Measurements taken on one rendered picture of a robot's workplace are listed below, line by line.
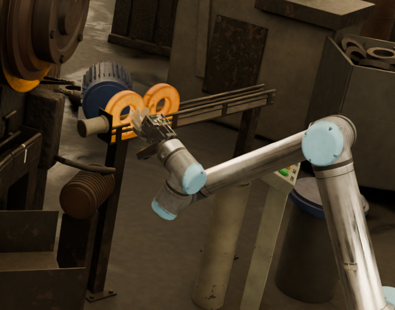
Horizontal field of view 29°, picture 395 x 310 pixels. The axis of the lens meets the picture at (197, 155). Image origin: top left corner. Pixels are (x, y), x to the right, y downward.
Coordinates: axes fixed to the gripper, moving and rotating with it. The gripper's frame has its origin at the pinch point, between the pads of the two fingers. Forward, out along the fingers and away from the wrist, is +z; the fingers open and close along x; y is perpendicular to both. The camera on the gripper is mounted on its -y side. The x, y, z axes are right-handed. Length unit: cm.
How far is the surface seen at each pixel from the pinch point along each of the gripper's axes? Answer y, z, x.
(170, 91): 5.1, 4.3, -17.7
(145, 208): -84, 27, -62
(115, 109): 0.3, 2.8, 5.5
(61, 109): 3.9, 1.4, 28.7
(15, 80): 26, -11, 58
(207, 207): -81, 17, -93
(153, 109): -0.7, 2.4, -11.2
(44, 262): 6, -55, 66
